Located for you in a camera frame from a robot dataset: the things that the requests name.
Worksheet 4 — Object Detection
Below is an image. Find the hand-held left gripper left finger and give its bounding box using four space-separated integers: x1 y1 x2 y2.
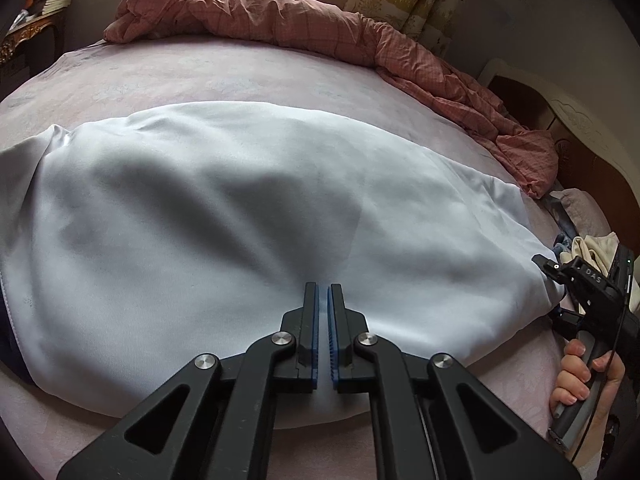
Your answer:
56 281 319 480

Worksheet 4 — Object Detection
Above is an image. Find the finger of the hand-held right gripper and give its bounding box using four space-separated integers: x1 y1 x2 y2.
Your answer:
550 309 587 342
531 254 576 295

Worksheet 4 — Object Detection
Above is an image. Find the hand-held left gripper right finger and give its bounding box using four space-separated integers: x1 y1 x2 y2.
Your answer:
327 283 581 480

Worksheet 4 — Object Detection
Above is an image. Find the white and navy baseball jacket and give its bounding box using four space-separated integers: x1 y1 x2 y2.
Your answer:
0 101 566 431

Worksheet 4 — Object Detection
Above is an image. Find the person's right hand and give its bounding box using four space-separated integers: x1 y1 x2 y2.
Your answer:
549 339 626 418

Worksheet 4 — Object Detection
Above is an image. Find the cream cloth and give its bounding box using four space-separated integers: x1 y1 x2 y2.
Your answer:
570 232 621 271

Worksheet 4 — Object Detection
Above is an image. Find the pale pink pillow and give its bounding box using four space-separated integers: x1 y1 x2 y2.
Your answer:
547 187 608 241

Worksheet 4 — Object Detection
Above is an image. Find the white and wooden headboard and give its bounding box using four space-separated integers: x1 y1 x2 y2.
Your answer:
477 57 640 261

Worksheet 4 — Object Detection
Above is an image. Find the bed with pink sheet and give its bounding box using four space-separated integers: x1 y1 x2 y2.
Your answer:
0 35 621 480

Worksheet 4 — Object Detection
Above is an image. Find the floral patterned curtain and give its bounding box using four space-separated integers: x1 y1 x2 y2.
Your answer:
342 0 478 56

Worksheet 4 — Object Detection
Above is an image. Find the pink checked quilt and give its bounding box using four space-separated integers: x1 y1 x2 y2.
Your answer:
103 0 558 200

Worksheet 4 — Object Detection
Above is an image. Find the ornate wooden side table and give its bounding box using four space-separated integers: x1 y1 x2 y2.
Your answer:
0 0 71 66

